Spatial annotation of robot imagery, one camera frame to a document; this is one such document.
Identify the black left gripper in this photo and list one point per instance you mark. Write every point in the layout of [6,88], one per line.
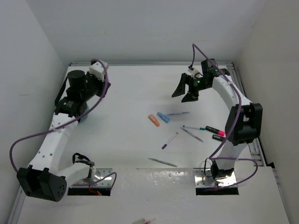
[101,84]

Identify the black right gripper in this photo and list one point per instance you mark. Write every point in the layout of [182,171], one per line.
[181,89]

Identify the green capped white marker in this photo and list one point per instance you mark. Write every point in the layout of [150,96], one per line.
[194,128]

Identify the clear purple ballpoint pen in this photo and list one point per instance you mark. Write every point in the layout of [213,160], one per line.
[191,134]

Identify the purple capped white marker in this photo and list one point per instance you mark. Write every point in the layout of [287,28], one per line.
[169,140]

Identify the clear green pen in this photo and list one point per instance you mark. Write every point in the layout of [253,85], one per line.
[163,162]

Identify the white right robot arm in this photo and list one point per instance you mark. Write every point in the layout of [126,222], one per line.
[244,120]

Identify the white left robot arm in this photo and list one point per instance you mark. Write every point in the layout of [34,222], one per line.
[100,125]

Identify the teal pen holder cup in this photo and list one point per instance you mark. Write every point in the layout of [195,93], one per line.
[84,117]

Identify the pink black highlighter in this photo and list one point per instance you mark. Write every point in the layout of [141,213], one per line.
[215,131]

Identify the yellow black highlighter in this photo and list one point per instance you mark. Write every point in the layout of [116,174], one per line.
[217,137]

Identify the pink white object at edge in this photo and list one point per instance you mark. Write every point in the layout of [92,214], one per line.
[145,221]

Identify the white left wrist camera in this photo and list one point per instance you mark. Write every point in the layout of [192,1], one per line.
[97,69]

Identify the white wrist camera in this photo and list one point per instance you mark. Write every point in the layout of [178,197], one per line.
[97,69]
[194,73]

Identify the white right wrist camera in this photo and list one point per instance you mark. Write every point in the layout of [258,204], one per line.
[194,73]

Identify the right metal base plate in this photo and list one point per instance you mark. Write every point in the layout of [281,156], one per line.
[203,179]

